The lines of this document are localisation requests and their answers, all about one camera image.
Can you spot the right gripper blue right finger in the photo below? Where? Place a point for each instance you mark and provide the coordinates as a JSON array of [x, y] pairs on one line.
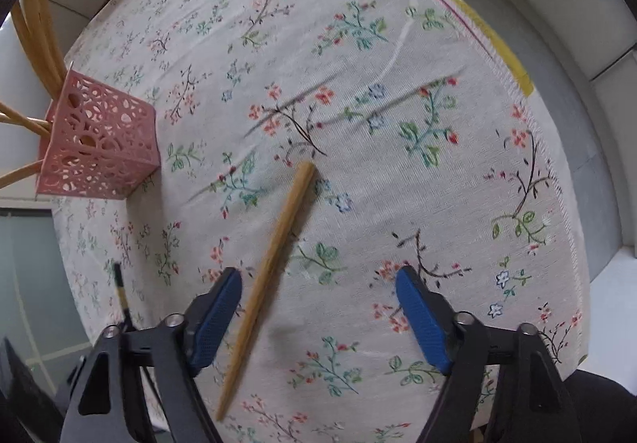
[[445, 337]]

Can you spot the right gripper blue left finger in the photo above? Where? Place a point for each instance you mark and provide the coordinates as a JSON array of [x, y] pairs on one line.
[[193, 338]]

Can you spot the black chopstick gold band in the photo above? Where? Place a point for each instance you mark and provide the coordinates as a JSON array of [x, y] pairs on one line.
[[124, 304]]

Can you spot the pink perforated utensil holder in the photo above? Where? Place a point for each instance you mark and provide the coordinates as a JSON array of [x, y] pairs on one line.
[[102, 144]]

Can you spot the floral tablecloth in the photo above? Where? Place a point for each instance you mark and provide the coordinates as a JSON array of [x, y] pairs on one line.
[[432, 149]]

